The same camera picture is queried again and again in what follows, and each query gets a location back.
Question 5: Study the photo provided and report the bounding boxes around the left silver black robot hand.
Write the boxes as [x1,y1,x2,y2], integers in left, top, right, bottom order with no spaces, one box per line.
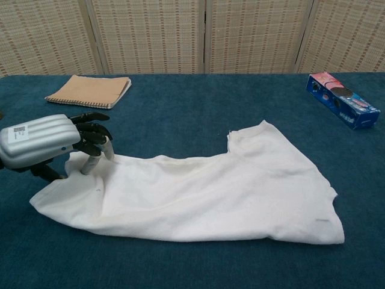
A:
[0,112,114,183]

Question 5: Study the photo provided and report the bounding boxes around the white T-shirt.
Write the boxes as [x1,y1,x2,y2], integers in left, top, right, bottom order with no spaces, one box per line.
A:
[29,119,345,245]

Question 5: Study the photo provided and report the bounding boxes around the brown spiral notebook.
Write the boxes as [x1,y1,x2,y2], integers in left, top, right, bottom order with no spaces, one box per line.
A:
[44,74,132,110]

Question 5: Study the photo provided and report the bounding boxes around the blue table cover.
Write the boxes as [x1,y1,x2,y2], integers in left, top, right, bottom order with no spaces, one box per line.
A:
[0,71,385,289]

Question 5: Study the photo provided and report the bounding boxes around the beige woven folding screen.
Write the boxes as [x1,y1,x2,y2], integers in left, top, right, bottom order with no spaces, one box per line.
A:
[0,0,385,78]

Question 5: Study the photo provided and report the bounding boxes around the blue cookie box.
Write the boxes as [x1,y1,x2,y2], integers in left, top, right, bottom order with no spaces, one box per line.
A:
[306,72,381,131]

